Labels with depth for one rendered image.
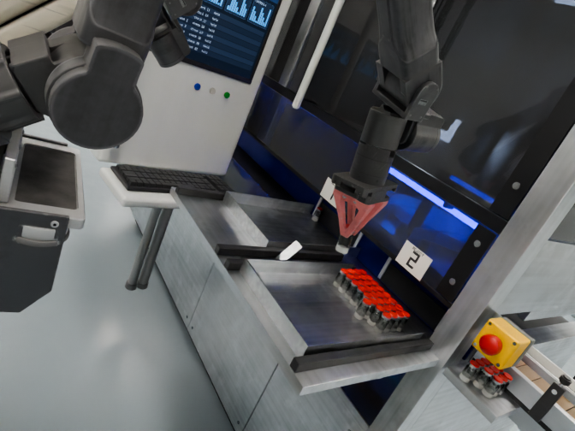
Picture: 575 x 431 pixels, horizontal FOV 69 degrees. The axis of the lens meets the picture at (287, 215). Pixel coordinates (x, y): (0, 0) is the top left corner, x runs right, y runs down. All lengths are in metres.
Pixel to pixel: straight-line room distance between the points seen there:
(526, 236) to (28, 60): 0.84
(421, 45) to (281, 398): 1.15
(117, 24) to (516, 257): 0.80
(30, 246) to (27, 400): 1.16
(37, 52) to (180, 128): 1.08
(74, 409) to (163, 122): 1.01
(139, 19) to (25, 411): 1.47
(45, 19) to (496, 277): 0.86
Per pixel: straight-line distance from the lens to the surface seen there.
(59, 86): 0.40
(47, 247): 0.63
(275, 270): 0.98
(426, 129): 0.69
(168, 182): 1.37
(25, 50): 0.45
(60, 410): 1.73
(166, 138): 1.49
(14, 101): 0.43
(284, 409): 1.45
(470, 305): 0.99
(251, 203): 1.28
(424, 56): 0.58
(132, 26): 0.41
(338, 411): 1.27
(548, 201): 0.93
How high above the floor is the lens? 1.34
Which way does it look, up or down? 20 degrees down
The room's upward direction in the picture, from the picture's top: 25 degrees clockwise
